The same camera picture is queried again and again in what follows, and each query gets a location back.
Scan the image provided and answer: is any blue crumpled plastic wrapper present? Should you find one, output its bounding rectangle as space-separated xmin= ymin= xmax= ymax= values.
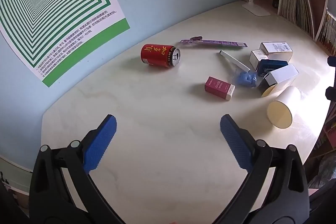
xmin=232 ymin=69 xmax=259 ymax=88

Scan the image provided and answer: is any row of books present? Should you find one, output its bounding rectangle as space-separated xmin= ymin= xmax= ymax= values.
xmin=278 ymin=0 xmax=315 ymax=38

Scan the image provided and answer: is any red drink can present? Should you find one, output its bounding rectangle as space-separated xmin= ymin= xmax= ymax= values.
xmin=141 ymin=43 xmax=181 ymax=68

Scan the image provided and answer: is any red and white small box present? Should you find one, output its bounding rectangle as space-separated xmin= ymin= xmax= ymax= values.
xmin=204 ymin=76 xmax=236 ymax=101

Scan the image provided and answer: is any white tube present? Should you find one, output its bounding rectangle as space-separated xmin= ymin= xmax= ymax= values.
xmin=219 ymin=50 xmax=251 ymax=73

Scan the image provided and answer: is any white box with label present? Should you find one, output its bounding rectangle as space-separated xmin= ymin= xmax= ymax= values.
xmin=260 ymin=42 xmax=294 ymax=62

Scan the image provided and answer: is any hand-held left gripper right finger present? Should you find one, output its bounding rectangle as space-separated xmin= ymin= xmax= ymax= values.
xmin=220 ymin=114 xmax=310 ymax=224

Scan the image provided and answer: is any dark blue box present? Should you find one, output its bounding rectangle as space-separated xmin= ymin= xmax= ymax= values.
xmin=257 ymin=59 xmax=289 ymax=77

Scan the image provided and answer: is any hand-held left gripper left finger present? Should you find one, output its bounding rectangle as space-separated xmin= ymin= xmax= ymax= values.
xmin=29 ymin=114 xmax=124 ymax=224

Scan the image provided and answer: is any white and grey box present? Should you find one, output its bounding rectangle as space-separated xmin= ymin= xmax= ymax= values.
xmin=259 ymin=64 xmax=300 ymax=90

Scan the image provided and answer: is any purple toothbrush package card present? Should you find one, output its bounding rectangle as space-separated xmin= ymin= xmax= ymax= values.
xmin=180 ymin=35 xmax=248 ymax=48

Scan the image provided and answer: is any green striped wall poster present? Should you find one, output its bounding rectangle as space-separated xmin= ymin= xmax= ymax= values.
xmin=0 ymin=0 xmax=131 ymax=88

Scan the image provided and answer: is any white paper cup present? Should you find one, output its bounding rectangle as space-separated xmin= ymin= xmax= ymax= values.
xmin=267 ymin=86 xmax=301 ymax=129
xmin=261 ymin=81 xmax=289 ymax=97

